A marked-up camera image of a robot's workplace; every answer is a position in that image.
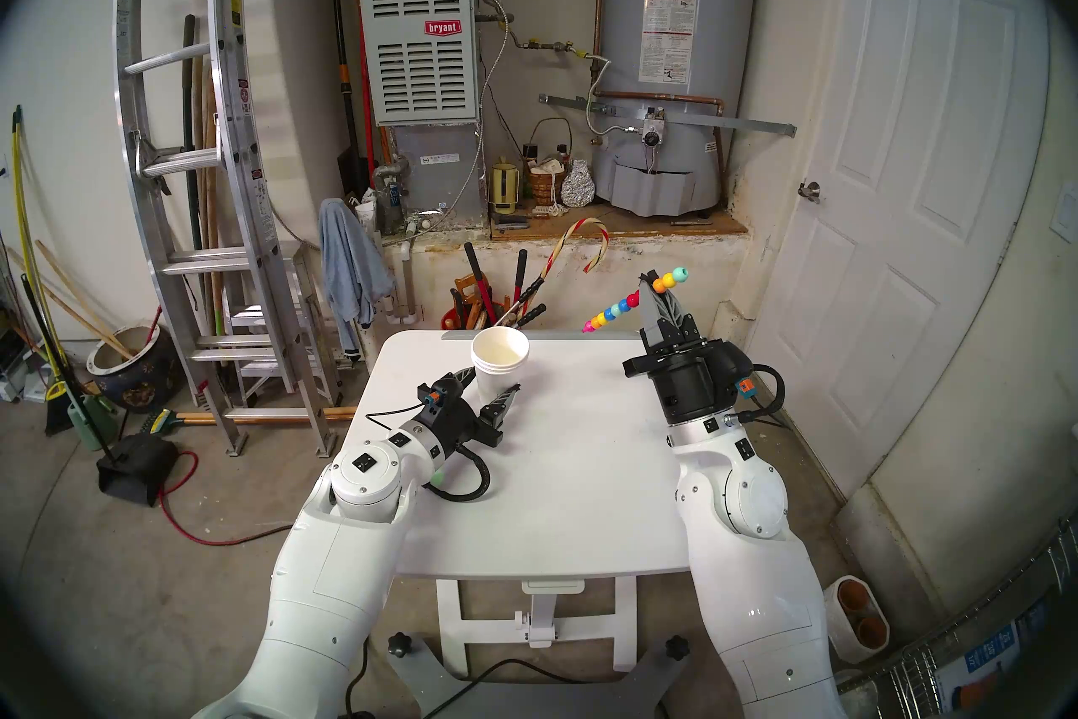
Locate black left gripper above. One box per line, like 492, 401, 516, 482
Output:
417, 369, 523, 465

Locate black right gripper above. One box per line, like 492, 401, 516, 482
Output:
623, 273, 755, 426

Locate white paper cup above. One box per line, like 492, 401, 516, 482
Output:
470, 326, 531, 400

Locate multicolour bead stacking marker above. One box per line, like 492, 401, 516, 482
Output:
581, 267, 690, 333

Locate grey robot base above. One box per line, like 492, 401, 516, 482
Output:
387, 633, 691, 719

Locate wooden heater platform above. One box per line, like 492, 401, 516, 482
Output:
491, 208, 749, 242

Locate striped candy cane decoration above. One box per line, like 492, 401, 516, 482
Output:
504, 218, 611, 326

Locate white pvc pipe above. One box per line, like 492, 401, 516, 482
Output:
383, 237, 424, 324

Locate crumpled aluminium foil lump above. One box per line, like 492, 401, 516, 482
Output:
560, 160, 595, 208

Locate brown wicker basket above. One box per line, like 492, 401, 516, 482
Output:
526, 118, 574, 206

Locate blue grey towel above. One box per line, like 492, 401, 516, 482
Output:
318, 198, 395, 356

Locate bent copper pipe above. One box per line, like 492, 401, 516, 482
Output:
594, 90, 727, 204

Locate small aluminium step ladder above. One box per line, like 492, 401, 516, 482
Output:
221, 241, 350, 411

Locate grey drain pipe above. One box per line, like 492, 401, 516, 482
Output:
373, 157, 414, 234

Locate white panel door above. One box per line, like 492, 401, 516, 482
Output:
745, 0, 1054, 499

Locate gas pipe yellow valve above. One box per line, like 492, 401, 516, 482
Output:
515, 37, 590, 63

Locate aluminium extension ladder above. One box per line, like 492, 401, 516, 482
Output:
112, 0, 342, 459

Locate green yellow scrub brush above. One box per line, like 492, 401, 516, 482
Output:
139, 406, 359, 436

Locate grey bryant furnace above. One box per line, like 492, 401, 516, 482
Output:
350, 0, 489, 225

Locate flexible metal conduit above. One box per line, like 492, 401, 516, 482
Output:
436, 0, 513, 223

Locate blue ceramic pot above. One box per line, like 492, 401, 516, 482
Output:
87, 323, 178, 415

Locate white two-hole planter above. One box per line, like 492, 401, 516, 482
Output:
824, 574, 891, 665

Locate green plastic container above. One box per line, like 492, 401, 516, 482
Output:
67, 393, 119, 450

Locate wooden stake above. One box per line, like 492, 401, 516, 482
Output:
34, 241, 136, 360

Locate blue white printed box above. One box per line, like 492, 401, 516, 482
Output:
935, 604, 1054, 714

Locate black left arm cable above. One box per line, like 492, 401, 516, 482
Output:
425, 444, 489, 503

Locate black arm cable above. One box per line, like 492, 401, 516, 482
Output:
425, 444, 489, 503
733, 364, 788, 430

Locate black handled pliers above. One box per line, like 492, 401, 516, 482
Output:
504, 278, 548, 329

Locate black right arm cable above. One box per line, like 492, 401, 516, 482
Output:
733, 364, 788, 430

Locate grey metal heater strap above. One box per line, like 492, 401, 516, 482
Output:
539, 94, 797, 137

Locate white table leg frame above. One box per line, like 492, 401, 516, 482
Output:
435, 576, 638, 680

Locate black floor cable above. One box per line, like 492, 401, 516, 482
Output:
421, 657, 600, 719
344, 637, 370, 719

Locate red hose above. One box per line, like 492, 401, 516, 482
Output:
156, 449, 296, 547

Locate black orange handled shovel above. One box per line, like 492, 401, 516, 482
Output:
328, 0, 373, 198

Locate black long handled dustpan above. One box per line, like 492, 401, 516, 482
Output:
21, 275, 179, 508

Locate wooden long tool handle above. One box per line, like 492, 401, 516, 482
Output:
195, 56, 224, 322

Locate white light switch plate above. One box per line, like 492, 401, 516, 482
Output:
1050, 182, 1078, 242

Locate yellow handled broom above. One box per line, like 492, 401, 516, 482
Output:
10, 104, 77, 436

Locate metal wire rack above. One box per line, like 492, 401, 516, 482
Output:
834, 511, 1078, 719

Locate black long tool handle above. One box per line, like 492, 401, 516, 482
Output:
182, 14, 207, 255

